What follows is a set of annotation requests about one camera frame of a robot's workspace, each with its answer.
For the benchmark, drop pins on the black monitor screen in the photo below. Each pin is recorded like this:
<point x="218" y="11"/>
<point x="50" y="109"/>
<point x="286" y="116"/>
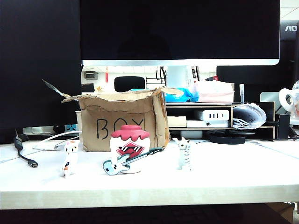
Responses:
<point x="35" y="58"/>

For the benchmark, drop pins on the grey wall box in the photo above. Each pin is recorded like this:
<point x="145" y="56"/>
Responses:
<point x="90" y="75"/>

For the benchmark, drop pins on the brown cardboard box marked BOX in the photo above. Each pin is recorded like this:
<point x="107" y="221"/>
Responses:
<point x="105" y="112"/>

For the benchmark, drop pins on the grey striped cat figurine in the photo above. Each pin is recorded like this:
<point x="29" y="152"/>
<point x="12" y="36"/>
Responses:
<point x="185" y="154"/>

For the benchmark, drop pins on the blue wet wipes pack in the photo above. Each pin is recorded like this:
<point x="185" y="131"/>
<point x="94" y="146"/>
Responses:
<point x="177" y="96"/>

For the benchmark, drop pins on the black office chair back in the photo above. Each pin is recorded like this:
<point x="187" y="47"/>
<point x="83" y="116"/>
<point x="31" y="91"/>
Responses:
<point x="129" y="84"/>

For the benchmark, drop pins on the black small box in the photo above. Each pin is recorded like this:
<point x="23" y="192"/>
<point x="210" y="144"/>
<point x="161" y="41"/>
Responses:
<point x="282" y="126"/>

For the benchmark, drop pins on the black AOC monitor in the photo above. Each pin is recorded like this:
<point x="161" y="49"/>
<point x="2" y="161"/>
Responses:
<point x="289" y="29"/>

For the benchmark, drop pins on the large silver-bezel monitor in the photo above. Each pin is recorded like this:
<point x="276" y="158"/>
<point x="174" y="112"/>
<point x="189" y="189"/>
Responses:
<point x="177" y="28"/>

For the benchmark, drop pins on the black round knob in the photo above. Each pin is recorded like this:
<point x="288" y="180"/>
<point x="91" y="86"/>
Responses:
<point x="59" y="128"/>

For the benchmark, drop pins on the power strip with blue socket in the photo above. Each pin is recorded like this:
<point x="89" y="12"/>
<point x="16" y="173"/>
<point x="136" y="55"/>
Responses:
<point x="70" y="128"/>

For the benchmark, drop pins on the wooden desk shelf organizer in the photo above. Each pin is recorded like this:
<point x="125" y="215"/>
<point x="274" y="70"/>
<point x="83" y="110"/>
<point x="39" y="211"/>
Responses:
<point x="201" y="105"/>

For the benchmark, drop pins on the white jar doll with guitar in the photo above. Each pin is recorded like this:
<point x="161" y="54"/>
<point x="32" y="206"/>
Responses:
<point x="130" y="140"/>

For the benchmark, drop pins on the flat white box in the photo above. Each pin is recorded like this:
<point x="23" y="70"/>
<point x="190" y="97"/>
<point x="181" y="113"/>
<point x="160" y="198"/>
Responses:
<point x="198" y="124"/>

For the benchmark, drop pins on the calico cat figurine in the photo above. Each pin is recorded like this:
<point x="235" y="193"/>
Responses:
<point x="71" y="158"/>

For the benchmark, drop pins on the white multi-port charger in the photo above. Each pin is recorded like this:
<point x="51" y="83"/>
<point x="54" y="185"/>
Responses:
<point x="203" y="115"/>

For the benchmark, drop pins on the silver metal stand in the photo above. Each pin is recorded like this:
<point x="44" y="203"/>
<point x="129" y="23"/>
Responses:
<point x="268" y="96"/>

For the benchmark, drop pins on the red hanging knot ornament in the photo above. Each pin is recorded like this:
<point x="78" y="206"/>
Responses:
<point x="107" y="75"/>

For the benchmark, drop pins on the white ceramic mug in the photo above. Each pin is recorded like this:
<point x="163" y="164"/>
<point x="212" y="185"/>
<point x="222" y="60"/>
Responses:
<point x="283" y="95"/>

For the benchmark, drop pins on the pink tissue pack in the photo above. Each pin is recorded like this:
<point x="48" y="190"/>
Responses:
<point x="215" y="93"/>

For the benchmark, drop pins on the beige small box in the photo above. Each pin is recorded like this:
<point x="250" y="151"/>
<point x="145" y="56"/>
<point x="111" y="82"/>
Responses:
<point x="176" y="121"/>

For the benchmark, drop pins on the brown cardboard carton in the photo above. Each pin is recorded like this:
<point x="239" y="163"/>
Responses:
<point x="281" y="211"/>

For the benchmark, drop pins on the rolled stack of papers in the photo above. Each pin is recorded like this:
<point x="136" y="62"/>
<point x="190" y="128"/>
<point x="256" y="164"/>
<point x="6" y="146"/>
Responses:
<point x="247" y="114"/>

